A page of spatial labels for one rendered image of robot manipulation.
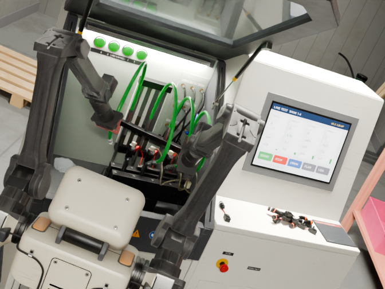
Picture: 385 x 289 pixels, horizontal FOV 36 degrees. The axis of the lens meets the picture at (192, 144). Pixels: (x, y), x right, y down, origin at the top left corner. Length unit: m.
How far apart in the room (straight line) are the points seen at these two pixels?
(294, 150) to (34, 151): 1.32
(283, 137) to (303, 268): 0.56
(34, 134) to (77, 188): 0.21
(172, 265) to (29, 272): 0.35
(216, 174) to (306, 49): 7.27
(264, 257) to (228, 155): 1.11
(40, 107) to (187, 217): 0.47
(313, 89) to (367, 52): 6.24
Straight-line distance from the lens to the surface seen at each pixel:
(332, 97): 2.60
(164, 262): 1.52
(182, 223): 1.54
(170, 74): 2.53
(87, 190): 1.43
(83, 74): 1.73
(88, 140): 2.62
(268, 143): 2.50
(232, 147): 1.41
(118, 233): 1.41
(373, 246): 4.55
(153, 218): 2.21
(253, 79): 2.41
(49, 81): 1.52
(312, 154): 2.61
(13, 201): 1.54
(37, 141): 1.56
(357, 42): 8.71
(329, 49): 8.68
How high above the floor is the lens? 2.09
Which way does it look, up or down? 23 degrees down
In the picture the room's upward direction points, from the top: 23 degrees clockwise
